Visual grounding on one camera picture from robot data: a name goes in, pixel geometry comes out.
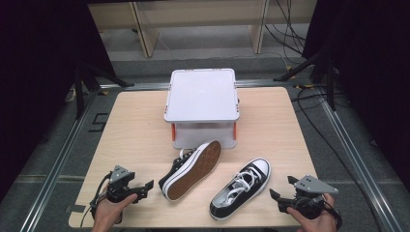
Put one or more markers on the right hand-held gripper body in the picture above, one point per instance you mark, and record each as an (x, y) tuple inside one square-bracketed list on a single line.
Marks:
[(309, 199)]

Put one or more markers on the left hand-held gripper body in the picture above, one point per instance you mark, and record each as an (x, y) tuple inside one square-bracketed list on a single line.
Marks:
[(121, 185)]

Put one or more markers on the black canvas sneaker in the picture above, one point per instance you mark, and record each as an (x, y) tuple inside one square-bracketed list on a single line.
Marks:
[(240, 190), (193, 170)]

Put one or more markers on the white shoe rack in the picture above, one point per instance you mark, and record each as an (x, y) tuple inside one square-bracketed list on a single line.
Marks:
[(201, 96)]

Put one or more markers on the person's right hand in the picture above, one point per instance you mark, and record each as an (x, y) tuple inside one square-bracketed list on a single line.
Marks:
[(317, 224)]

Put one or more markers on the person's left hand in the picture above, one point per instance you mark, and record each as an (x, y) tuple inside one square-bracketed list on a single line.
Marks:
[(108, 214)]

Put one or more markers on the black tripod stand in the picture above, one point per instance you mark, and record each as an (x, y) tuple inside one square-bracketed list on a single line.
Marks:
[(322, 64), (87, 80)]

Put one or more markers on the black curtain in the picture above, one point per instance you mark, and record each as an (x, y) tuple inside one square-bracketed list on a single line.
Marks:
[(377, 74), (38, 80)]

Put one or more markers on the beige wooden desk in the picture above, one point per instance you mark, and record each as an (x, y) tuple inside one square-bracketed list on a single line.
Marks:
[(199, 13)]

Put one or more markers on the metal floor rail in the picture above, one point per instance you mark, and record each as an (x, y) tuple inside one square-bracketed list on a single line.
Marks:
[(361, 164), (141, 86), (54, 167)]

